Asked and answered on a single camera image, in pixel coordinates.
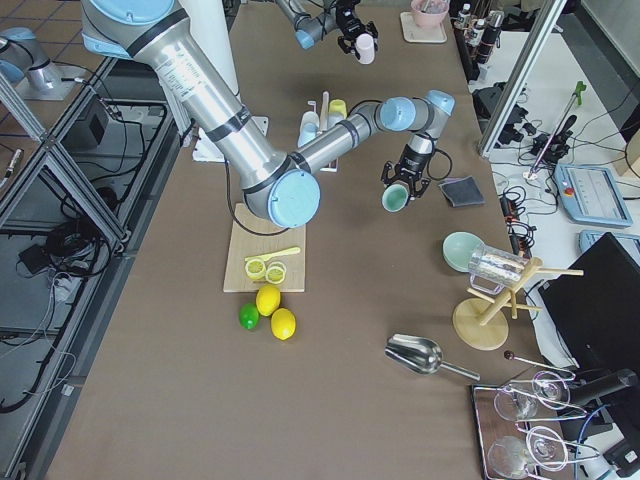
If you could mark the green bowl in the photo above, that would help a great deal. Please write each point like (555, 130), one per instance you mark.
(457, 249)

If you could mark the yellow cup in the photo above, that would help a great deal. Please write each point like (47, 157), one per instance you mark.
(338, 105)

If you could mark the grey cup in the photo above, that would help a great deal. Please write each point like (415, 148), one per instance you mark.
(334, 118)

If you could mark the green lime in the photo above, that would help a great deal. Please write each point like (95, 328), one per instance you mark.
(249, 316)

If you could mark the dark bottle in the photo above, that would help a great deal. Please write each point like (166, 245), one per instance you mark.
(464, 16)
(493, 23)
(475, 32)

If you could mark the metal scoop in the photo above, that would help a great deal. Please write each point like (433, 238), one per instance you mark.
(422, 355)

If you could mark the cream white cup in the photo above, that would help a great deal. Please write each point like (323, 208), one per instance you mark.
(310, 118)

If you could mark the yellow plastic knife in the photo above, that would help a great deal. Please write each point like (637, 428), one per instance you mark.
(280, 253)

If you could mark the grey cloth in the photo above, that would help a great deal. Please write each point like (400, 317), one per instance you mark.
(462, 192)

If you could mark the yellow lemon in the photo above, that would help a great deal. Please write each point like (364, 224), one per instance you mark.
(268, 300)
(283, 324)

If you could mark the pink bowl with ice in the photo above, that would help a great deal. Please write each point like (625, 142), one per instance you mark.
(429, 13)

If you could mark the green cup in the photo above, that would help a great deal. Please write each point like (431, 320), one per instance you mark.
(395, 198)

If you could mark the white wire cup rack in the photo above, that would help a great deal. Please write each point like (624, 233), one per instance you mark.
(321, 108)

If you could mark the bamboo cutting board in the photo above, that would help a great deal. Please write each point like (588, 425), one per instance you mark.
(244, 244)

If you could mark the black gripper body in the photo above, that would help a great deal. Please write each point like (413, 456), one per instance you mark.
(347, 24)
(413, 159)

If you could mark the wooden mug tree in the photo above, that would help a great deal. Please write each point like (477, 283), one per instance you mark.
(480, 321)

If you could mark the black monitor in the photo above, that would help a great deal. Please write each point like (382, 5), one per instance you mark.
(597, 314)

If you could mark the light blue cup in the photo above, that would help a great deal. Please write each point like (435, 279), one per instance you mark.
(308, 132)

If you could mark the clear glass mug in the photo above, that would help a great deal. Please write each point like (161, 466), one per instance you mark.
(493, 269)

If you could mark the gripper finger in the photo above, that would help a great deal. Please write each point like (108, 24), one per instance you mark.
(388, 176)
(369, 37)
(347, 45)
(417, 187)

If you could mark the beige tray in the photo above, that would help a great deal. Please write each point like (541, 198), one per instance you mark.
(413, 33)

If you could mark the aluminium frame post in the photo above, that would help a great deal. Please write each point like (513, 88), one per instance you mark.
(536, 40)

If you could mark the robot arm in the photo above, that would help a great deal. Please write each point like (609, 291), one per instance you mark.
(355, 37)
(186, 43)

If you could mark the lemon slice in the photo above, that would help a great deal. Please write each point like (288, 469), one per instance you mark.
(255, 268)
(275, 272)

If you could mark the wine glass rack tray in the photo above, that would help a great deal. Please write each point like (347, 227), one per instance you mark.
(490, 426)

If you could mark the pink cup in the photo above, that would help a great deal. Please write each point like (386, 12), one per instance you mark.
(365, 57)

